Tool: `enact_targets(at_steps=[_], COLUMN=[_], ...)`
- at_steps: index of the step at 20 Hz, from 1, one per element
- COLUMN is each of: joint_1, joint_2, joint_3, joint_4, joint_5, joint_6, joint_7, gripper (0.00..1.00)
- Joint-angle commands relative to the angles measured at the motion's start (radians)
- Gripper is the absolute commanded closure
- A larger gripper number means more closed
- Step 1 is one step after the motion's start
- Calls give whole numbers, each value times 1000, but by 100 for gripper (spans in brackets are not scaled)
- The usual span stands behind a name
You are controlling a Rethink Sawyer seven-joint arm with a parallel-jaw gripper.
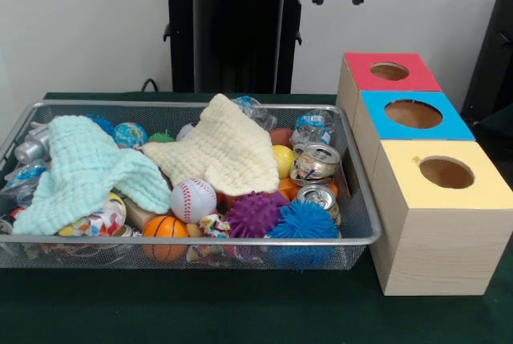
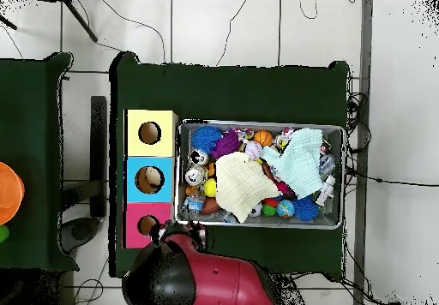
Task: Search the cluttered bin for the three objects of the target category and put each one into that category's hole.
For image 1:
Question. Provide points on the cream waffle cloth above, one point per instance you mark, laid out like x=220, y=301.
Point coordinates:
x=216, y=143

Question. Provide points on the mint green waffle cloth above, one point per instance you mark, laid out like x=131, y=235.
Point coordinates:
x=80, y=167

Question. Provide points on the wooden three-hole box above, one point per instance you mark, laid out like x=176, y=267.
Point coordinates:
x=441, y=248

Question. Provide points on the silver mesh bin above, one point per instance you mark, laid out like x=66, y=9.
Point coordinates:
x=24, y=253

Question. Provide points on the crushed bottle with blue label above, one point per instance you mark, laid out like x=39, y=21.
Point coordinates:
x=312, y=127

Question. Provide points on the black chair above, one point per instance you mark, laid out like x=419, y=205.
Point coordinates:
x=493, y=59

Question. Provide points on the yellow ball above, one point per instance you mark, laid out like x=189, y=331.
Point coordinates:
x=282, y=159

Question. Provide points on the crushed can with gold print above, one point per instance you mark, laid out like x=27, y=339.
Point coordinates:
x=314, y=163

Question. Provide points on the dark green tablecloth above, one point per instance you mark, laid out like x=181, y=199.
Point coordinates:
x=499, y=127
x=200, y=308

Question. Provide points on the crushed silver can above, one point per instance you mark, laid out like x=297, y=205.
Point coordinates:
x=316, y=197

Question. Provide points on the blue fuzzy ball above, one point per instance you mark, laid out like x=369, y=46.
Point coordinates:
x=304, y=221

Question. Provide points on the purple spiky ball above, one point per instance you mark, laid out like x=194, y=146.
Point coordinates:
x=252, y=215

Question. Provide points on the white toy baseball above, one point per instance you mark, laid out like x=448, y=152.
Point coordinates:
x=193, y=201

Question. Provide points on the orange toy basketball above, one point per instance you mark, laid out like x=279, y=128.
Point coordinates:
x=164, y=227

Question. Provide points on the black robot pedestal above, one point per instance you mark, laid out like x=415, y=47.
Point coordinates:
x=240, y=39

